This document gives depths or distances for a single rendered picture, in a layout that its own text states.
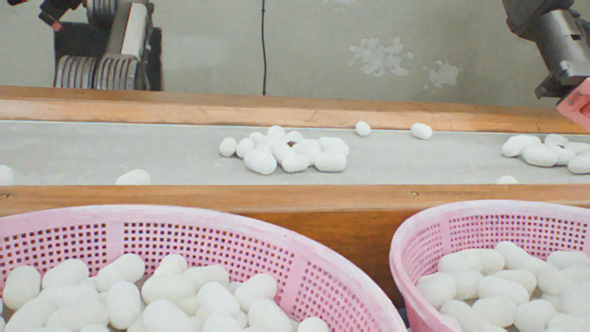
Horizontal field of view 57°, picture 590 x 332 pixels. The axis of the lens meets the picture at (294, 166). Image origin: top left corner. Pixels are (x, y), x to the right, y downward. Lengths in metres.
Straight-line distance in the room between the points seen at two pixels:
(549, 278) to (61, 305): 0.31
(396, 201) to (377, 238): 0.03
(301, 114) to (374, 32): 2.14
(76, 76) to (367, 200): 0.60
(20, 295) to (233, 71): 2.37
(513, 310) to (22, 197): 0.33
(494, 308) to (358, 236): 0.12
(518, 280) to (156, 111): 0.50
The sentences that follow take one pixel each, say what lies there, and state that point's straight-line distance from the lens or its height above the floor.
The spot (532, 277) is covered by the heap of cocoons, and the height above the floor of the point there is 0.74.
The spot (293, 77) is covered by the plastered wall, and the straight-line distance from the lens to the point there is 2.75.
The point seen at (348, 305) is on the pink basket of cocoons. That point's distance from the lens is 0.30.
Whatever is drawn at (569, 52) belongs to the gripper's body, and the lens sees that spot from 0.84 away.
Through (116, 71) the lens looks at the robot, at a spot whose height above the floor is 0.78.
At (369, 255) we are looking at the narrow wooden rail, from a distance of 0.43.
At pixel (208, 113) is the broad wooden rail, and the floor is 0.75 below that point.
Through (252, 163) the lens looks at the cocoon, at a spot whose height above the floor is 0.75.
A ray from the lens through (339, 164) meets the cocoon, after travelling 0.56.
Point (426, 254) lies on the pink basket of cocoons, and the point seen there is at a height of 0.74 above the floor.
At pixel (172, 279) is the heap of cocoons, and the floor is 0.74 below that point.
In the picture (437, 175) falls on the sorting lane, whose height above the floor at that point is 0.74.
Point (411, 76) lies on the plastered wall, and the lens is 3.03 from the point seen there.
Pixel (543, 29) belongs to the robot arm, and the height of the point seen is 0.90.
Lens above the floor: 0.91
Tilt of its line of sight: 17 degrees down
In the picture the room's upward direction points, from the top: 5 degrees clockwise
